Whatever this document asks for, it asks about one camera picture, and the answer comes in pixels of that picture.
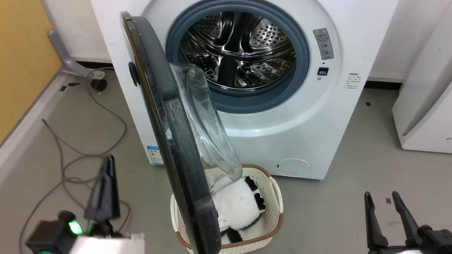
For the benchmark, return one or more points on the white cabinet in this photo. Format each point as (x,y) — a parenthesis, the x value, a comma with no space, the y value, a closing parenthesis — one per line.
(427,106)

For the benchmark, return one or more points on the black-rimmed glass washer door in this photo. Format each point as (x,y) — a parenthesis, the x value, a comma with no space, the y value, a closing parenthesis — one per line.
(176,141)

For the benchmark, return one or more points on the white front-load washing machine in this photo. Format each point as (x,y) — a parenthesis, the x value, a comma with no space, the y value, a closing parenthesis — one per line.
(310,116)

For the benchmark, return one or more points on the small printed text label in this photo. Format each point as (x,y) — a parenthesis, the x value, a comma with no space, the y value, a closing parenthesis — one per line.
(353,80)

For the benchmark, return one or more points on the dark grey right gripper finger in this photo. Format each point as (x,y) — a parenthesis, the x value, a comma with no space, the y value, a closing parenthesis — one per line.
(372,225)
(406,218)

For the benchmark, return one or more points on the round white filter cover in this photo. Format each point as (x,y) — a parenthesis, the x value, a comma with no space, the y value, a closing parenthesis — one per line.
(293,167)

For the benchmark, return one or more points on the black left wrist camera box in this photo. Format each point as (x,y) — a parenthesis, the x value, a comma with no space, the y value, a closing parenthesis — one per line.
(53,234)

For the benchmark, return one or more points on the blue energy label sticker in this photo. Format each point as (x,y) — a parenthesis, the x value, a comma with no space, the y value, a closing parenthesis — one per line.
(154,155)

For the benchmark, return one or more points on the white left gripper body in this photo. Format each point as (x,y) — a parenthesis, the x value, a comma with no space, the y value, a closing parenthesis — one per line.
(109,243)

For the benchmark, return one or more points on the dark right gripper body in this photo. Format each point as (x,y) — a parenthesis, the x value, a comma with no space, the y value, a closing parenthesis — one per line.
(430,241)

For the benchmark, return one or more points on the yellow wooden wall panel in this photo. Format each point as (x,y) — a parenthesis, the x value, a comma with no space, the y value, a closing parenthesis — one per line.
(24,60)

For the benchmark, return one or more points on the grey rubber door gasket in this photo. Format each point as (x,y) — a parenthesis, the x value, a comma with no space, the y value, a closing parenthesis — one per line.
(261,100)

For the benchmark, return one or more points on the stainless steel washer drum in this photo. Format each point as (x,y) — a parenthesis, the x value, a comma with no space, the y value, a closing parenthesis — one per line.
(240,46)

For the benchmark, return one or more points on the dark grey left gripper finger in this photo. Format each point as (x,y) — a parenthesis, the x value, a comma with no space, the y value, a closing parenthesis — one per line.
(100,197)
(115,190)

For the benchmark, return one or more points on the black door latch socket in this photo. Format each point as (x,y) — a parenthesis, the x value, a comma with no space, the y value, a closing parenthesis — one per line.
(322,71)

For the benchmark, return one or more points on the grey warning sticker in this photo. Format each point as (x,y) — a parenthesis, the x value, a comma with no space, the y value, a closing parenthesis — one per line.
(323,43)

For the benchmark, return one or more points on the white woven laundry basket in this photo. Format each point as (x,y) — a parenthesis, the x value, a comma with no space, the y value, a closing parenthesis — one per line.
(273,208)

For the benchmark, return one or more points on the black and white panda plush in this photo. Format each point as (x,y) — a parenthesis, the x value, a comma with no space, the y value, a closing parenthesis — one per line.
(240,208)

